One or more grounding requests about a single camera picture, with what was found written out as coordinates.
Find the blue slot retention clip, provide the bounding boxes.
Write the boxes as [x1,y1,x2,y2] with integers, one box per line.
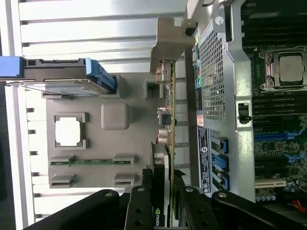
[212,154,229,173]
[219,137,229,154]
[219,173,230,190]

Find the green spare RAM stick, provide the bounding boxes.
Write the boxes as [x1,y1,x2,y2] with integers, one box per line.
[49,159,139,166]

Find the grey plastic parts rack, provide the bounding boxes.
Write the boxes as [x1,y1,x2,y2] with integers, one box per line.
[24,72,188,195]

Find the white PCI slot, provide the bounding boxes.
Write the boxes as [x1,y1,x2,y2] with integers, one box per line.
[254,179,288,190]

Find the green motherboard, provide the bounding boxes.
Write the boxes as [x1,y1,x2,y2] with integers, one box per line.
[241,9,307,205]

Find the silver spare CPU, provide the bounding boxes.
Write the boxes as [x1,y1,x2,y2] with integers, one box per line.
[54,115,85,147]

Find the blue expansion slot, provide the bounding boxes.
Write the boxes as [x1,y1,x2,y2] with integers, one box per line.
[253,130,302,142]

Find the black open PC case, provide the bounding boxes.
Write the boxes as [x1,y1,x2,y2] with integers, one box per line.
[183,0,307,213]

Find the hard disk with blue carrier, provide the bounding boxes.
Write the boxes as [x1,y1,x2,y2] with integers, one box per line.
[0,56,118,96]

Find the metal CPU socket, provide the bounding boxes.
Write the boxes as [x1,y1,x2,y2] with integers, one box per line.
[258,46,307,92]

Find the red disk wire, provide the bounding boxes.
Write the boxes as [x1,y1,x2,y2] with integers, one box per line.
[291,199,307,212]

